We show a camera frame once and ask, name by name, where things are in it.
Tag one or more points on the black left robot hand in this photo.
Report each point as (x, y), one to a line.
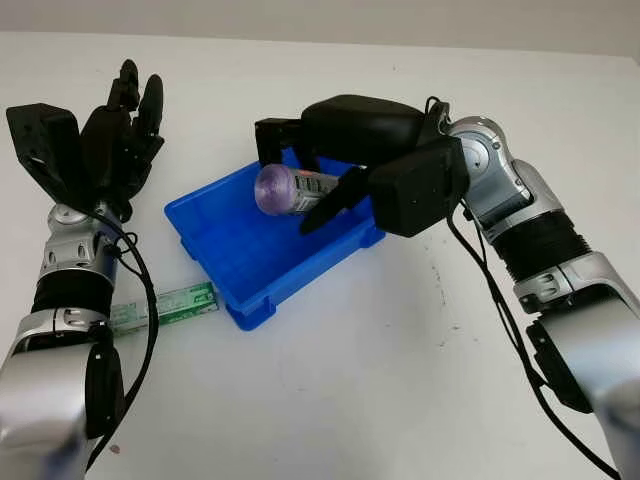
(117, 145)

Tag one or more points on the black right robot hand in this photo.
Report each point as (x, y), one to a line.
(360, 125)

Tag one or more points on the silver purple drink can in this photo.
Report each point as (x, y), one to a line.
(280, 190)

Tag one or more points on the long green white carton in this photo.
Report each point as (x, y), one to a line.
(185, 302)

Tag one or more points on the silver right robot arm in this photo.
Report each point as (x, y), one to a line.
(565, 280)

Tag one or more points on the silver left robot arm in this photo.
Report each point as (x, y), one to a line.
(50, 350)

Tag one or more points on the blue plastic tray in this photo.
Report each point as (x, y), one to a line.
(250, 250)

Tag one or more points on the small brown scrap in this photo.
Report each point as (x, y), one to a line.
(116, 449)

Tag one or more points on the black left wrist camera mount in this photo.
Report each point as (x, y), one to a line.
(42, 140)

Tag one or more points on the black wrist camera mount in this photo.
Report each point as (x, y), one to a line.
(420, 190)
(42, 140)

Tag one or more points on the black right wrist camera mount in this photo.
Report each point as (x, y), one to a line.
(420, 190)

